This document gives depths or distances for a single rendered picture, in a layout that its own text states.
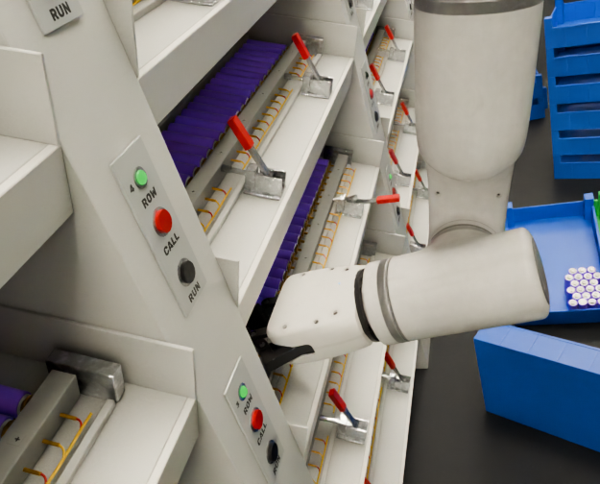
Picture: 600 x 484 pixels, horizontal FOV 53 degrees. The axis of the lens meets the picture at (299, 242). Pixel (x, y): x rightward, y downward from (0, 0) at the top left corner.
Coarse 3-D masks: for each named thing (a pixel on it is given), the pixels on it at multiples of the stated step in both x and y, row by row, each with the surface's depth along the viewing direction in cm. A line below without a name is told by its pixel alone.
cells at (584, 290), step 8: (568, 272) 134; (576, 272) 133; (584, 272) 133; (592, 272) 132; (568, 280) 133; (576, 280) 132; (584, 280) 131; (592, 280) 131; (568, 288) 132; (576, 288) 131; (584, 288) 131; (592, 288) 130; (568, 296) 132; (576, 296) 130; (584, 296) 130; (592, 296) 129; (568, 304) 130; (576, 304) 129; (584, 304) 128; (592, 304) 128
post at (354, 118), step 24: (288, 0) 95; (312, 0) 94; (336, 0) 93; (360, 48) 103; (360, 72) 101; (360, 96) 101; (336, 120) 105; (360, 120) 104; (384, 144) 114; (384, 168) 112; (384, 192) 111; (384, 216) 114
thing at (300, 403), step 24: (336, 144) 107; (360, 144) 106; (360, 168) 107; (360, 192) 101; (312, 216) 94; (336, 216) 95; (336, 240) 90; (360, 240) 90; (336, 264) 85; (288, 384) 68; (312, 384) 68; (288, 408) 65; (312, 408) 66; (312, 432) 66
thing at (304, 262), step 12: (336, 168) 102; (348, 168) 104; (336, 180) 99; (324, 192) 96; (336, 192) 98; (324, 204) 93; (324, 216) 90; (312, 228) 88; (324, 228) 90; (336, 228) 91; (312, 240) 85; (300, 252) 83; (312, 252) 83; (300, 264) 81; (324, 264) 84
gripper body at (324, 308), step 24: (288, 288) 65; (312, 288) 63; (336, 288) 61; (360, 288) 59; (288, 312) 62; (312, 312) 60; (336, 312) 58; (360, 312) 58; (288, 336) 59; (312, 336) 59; (336, 336) 58; (360, 336) 58; (312, 360) 61
